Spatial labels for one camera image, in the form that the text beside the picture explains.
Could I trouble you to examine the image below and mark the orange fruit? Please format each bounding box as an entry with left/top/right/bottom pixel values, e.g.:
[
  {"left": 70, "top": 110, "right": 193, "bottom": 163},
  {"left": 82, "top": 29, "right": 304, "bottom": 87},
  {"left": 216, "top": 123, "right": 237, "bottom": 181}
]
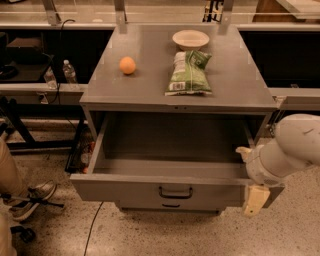
[{"left": 119, "top": 57, "right": 136, "bottom": 75}]

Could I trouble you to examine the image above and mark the grey metal drawer cabinet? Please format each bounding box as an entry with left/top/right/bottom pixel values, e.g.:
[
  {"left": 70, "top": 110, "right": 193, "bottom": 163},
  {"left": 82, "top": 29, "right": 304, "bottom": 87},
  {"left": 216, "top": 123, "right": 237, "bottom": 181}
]
[{"left": 79, "top": 23, "right": 278, "bottom": 216}]

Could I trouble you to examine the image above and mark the beige shallow bowl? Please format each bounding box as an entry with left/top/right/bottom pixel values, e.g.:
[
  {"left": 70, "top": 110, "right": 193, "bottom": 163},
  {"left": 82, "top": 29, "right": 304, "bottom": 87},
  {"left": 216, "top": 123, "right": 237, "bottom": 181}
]
[{"left": 172, "top": 30, "right": 209, "bottom": 51}]

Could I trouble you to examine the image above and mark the grey bottom drawer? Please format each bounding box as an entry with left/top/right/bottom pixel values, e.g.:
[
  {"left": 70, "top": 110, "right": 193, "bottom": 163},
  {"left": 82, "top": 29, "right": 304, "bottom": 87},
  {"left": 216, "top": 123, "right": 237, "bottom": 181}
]
[{"left": 115, "top": 201, "right": 225, "bottom": 214}]

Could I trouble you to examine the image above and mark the clear water bottle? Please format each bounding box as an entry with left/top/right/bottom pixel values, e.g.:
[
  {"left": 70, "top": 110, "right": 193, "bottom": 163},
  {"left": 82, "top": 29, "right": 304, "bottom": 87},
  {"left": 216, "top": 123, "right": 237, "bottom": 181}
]
[
  {"left": 44, "top": 67, "right": 57, "bottom": 90},
  {"left": 63, "top": 60, "right": 78, "bottom": 89}
]

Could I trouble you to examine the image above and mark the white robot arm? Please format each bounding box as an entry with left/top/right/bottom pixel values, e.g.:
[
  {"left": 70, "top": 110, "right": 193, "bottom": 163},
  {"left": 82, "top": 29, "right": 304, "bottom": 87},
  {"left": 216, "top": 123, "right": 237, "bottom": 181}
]
[{"left": 236, "top": 114, "right": 320, "bottom": 217}]

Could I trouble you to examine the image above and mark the grey top drawer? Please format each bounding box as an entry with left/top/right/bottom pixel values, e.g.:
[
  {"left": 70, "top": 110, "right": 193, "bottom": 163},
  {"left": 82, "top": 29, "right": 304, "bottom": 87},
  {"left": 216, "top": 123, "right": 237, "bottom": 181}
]
[{"left": 69, "top": 112, "right": 286, "bottom": 209}]

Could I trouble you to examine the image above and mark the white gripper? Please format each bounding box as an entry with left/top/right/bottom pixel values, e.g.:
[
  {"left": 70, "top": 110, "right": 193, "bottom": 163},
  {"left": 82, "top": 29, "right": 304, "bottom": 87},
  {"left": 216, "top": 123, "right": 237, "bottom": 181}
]
[{"left": 236, "top": 145, "right": 287, "bottom": 217}]

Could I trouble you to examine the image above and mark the black floor cable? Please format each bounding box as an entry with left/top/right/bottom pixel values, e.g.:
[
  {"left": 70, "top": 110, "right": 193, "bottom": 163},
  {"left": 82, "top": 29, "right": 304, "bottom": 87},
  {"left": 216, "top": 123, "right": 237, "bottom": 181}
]
[{"left": 83, "top": 201, "right": 105, "bottom": 256}]

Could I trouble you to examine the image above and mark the black chair caster base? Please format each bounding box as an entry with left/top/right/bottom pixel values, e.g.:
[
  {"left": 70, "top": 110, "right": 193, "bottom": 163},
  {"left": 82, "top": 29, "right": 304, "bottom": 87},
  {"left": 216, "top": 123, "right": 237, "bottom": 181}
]
[{"left": 10, "top": 226, "right": 36, "bottom": 243}]

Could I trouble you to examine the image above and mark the black table leg frame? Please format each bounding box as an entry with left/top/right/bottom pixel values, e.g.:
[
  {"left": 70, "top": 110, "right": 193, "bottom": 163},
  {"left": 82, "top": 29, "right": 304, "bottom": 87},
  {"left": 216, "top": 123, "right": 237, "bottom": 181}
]
[{"left": 0, "top": 96, "right": 85, "bottom": 173}]

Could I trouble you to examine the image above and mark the grey drawer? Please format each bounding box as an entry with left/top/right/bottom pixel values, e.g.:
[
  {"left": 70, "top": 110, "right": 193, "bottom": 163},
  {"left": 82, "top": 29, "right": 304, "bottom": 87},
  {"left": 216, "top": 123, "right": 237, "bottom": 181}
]
[
  {"left": 69, "top": 112, "right": 286, "bottom": 209},
  {"left": 115, "top": 201, "right": 225, "bottom": 214}
]

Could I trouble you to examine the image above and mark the khaki trouser leg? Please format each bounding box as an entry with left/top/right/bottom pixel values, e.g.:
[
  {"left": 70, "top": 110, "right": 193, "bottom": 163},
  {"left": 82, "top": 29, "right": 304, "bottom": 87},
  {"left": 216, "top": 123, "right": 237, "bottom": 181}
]
[{"left": 0, "top": 139, "right": 28, "bottom": 256}]

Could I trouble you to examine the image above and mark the green chip bag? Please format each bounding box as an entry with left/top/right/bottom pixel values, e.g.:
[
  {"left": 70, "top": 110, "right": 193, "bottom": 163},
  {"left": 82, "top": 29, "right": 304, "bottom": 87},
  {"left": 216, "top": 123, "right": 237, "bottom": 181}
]
[{"left": 165, "top": 50, "right": 212, "bottom": 96}]

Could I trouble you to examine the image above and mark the grey sneaker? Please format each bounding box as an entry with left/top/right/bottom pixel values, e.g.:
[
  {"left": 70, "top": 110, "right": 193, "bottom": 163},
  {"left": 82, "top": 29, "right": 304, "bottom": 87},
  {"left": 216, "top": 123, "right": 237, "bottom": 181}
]
[{"left": 9, "top": 180, "right": 57, "bottom": 222}]

